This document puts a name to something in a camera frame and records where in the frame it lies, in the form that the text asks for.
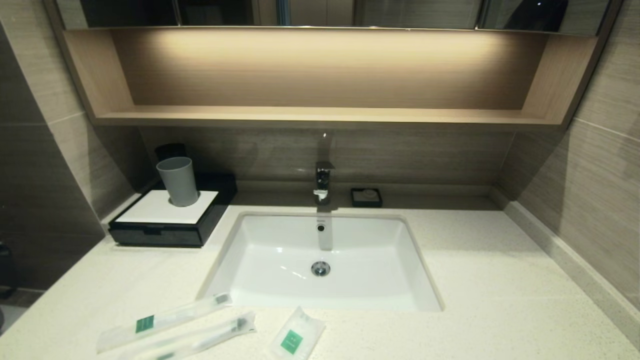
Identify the clear toothbrush packet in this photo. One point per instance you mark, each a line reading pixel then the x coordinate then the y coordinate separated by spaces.
pixel 210 336

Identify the black box with white top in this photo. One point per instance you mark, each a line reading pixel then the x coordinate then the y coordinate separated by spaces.
pixel 165 209

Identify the chrome faucet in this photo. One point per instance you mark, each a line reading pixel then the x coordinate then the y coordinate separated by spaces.
pixel 323 180

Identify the black soap dish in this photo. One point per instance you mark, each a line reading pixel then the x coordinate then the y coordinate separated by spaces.
pixel 356 202

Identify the small round soap bar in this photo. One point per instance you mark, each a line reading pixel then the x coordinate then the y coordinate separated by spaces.
pixel 369 193

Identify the chrome sink drain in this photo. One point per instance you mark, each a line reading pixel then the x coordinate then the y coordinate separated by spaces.
pixel 320 268

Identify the white sink basin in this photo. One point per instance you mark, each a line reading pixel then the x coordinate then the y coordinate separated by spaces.
pixel 280 270

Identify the grey plastic cup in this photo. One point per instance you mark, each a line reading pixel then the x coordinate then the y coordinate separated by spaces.
pixel 177 182

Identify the small sachet green label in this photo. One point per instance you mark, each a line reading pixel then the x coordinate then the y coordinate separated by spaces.
pixel 292 341

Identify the mirror cabinet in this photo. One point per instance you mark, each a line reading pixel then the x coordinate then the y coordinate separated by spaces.
pixel 400 12

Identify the dental kit packet green label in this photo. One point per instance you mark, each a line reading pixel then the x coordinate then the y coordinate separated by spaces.
pixel 145 324

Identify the wooden wall shelf niche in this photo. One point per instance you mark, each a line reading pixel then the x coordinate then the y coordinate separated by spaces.
pixel 320 116

